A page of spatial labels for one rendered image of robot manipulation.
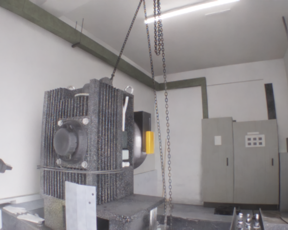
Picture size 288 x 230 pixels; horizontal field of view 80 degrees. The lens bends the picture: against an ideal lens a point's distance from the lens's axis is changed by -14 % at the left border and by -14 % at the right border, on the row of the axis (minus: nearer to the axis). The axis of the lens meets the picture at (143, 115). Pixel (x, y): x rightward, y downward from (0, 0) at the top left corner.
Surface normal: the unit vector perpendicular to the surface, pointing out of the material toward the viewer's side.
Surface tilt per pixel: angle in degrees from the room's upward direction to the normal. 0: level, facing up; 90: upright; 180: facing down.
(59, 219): 90
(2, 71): 90
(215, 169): 90
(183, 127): 90
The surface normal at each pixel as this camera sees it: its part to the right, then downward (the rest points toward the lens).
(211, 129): -0.47, -0.14
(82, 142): 0.88, -0.03
